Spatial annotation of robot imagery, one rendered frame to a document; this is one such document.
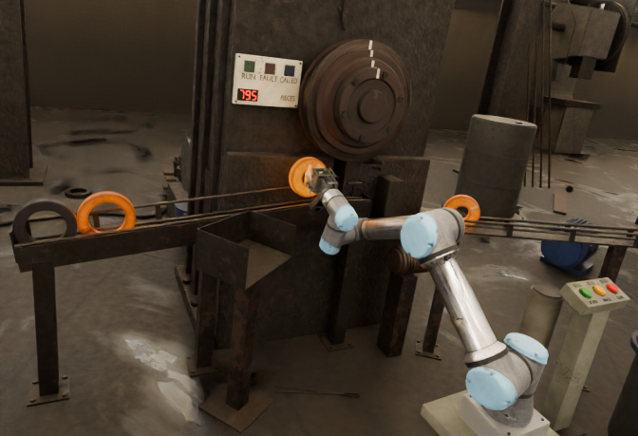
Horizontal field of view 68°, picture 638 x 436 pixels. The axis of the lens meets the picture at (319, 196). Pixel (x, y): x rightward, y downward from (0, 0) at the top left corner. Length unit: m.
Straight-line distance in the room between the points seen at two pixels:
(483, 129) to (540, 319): 2.70
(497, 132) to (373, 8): 2.62
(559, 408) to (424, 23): 1.63
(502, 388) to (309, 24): 1.39
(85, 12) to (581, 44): 7.82
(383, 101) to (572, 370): 1.22
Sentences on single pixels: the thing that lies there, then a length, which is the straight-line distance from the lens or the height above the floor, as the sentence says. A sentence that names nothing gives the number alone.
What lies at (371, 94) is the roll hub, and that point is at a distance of 1.79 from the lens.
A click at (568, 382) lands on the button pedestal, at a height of 0.24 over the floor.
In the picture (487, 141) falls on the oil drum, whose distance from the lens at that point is 4.49.
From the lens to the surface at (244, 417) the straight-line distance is 1.90.
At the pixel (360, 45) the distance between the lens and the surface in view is 1.85.
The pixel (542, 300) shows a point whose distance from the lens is 2.03.
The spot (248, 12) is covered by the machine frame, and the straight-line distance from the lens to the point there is 1.84.
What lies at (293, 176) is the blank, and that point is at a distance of 1.78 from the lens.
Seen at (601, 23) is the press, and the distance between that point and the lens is 9.77.
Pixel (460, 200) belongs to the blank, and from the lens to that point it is 2.10.
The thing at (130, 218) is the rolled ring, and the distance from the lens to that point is 1.76.
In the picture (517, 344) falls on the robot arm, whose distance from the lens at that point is 1.45.
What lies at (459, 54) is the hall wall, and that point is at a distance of 10.21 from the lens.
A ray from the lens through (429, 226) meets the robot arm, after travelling 1.30.
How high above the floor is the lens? 1.30
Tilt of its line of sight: 17 degrees down
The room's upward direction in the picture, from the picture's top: 8 degrees clockwise
